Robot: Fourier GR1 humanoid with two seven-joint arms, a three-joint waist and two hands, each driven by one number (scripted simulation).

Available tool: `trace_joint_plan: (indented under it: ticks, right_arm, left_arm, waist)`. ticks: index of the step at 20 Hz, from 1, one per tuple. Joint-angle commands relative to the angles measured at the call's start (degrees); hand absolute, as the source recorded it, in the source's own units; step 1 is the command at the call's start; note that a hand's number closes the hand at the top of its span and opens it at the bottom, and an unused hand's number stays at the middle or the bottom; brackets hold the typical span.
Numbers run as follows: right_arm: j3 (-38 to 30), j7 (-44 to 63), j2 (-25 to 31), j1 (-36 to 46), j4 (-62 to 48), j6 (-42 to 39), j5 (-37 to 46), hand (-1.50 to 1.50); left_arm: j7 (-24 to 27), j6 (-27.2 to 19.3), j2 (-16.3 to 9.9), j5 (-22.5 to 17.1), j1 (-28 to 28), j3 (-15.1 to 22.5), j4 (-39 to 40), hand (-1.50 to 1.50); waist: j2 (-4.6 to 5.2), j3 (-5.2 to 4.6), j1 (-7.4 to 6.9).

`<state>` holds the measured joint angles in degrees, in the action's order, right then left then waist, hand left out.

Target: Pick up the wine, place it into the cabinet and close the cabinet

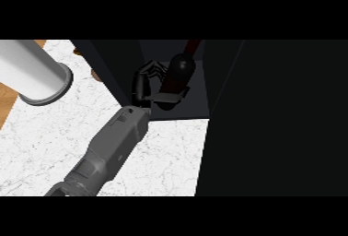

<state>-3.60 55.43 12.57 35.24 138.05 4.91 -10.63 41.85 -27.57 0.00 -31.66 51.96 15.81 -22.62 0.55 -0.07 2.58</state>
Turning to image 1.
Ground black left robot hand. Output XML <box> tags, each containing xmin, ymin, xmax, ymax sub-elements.
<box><xmin>129</xmin><ymin>60</ymin><xmax>191</xmax><ymax>110</ymax></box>

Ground dark wine bottle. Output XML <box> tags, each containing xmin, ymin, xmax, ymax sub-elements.
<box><xmin>156</xmin><ymin>39</ymin><xmax>203</xmax><ymax>112</ymax></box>

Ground dark cabinet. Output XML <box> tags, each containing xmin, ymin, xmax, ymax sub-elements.
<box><xmin>69</xmin><ymin>39</ymin><xmax>246</xmax><ymax>122</ymax></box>

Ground dark grey cabinet door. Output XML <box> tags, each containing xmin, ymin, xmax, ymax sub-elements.
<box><xmin>194</xmin><ymin>39</ymin><xmax>348</xmax><ymax>197</ymax></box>

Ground white cylinder with grey rim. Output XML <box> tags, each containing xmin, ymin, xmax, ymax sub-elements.
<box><xmin>0</xmin><ymin>39</ymin><xmax>75</xmax><ymax>107</ymax></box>

